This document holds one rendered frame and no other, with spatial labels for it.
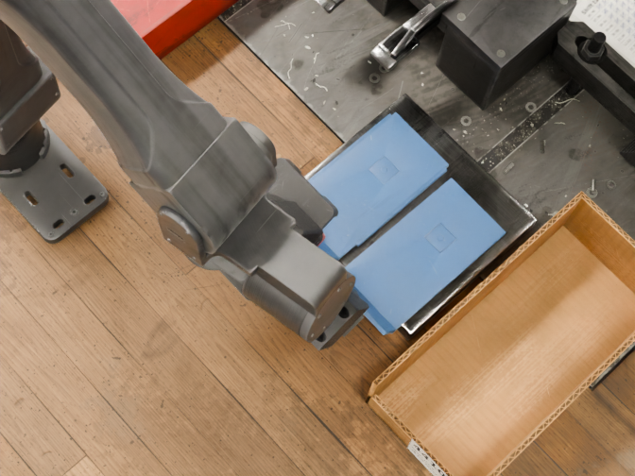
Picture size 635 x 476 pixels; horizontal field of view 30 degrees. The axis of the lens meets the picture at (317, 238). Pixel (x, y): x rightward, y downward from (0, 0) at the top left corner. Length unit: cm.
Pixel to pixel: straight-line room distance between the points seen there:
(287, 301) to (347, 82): 36
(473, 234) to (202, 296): 24
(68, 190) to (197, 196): 34
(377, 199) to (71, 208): 27
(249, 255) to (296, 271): 3
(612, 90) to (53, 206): 51
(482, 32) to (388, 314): 26
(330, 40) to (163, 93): 43
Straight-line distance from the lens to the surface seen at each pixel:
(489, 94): 111
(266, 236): 81
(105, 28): 72
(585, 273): 109
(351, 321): 88
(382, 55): 105
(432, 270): 104
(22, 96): 96
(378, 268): 103
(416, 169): 107
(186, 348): 103
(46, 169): 109
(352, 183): 106
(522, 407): 104
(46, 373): 104
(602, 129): 115
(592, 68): 109
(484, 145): 112
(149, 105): 73
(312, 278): 80
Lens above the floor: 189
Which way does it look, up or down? 69 degrees down
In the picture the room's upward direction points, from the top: 9 degrees clockwise
